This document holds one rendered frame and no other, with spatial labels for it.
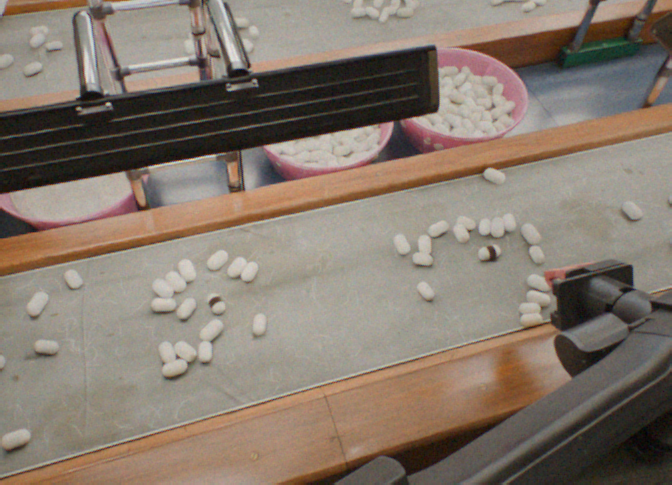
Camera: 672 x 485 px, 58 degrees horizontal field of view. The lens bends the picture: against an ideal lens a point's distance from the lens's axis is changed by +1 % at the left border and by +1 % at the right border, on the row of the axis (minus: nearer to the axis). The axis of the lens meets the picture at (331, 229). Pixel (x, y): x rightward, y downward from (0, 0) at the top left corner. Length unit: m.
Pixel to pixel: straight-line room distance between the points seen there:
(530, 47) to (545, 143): 0.34
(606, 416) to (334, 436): 0.37
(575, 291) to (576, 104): 0.73
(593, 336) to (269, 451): 0.40
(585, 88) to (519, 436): 1.07
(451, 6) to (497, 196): 0.57
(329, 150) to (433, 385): 0.48
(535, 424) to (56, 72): 1.10
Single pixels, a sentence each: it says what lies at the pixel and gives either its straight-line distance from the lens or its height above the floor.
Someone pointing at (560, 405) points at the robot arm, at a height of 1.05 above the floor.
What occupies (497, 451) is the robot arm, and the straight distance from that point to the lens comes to 0.52.
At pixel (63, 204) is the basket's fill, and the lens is 1.10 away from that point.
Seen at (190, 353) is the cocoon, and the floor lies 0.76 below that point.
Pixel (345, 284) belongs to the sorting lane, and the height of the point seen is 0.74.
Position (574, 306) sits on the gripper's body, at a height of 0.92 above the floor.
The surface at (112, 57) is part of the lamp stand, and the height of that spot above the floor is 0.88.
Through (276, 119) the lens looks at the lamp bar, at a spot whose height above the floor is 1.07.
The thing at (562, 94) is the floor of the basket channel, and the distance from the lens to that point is 1.46.
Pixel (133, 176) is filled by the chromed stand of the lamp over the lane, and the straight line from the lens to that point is 0.96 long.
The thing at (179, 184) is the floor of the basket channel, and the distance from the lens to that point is 1.16.
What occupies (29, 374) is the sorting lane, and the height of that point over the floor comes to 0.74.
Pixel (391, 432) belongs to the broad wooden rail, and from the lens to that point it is 0.82.
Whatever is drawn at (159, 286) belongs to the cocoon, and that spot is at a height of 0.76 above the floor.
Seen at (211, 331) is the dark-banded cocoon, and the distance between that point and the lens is 0.88.
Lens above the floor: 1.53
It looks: 53 degrees down
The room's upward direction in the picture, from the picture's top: 4 degrees clockwise
